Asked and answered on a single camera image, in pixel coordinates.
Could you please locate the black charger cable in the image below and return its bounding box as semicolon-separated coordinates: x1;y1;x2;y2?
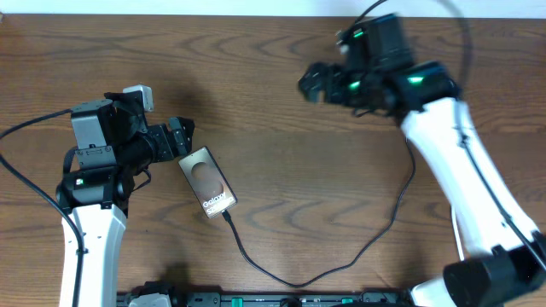
220;136;417;289

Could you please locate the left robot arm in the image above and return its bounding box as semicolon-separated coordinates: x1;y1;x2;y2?
56;86;195;306

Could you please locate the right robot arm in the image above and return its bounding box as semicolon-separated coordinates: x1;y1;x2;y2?
299;14;545;306

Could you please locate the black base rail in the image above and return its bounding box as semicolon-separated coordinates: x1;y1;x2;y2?
115;281;413;307

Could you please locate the white power strip cord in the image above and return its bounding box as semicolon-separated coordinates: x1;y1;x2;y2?
450;204;466;262

